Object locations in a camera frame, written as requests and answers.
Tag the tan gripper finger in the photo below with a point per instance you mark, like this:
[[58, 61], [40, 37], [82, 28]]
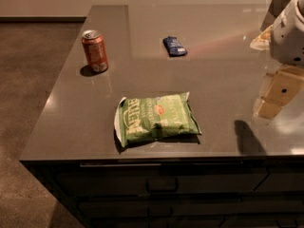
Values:
[[267, 109], [284, 85]]

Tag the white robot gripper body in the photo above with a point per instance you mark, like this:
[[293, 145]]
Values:
[[287, 38]]

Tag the green jalapeno chip bag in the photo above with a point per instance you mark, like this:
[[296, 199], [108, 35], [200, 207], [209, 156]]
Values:
[[141, 120]]

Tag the blue rxbar blueberry wrapper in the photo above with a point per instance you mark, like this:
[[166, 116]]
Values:
[[174, 47]]

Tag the yellow snack packet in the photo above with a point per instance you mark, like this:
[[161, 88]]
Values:
[[262, 41]]

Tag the snack box on counter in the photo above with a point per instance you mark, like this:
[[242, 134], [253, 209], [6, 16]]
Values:
[[275, 8]]

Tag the dark cabinet with drawers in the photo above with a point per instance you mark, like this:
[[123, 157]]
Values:
[[246, 194]]

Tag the orange soda can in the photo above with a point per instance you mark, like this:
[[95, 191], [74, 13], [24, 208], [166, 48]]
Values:
[[94, 47]]

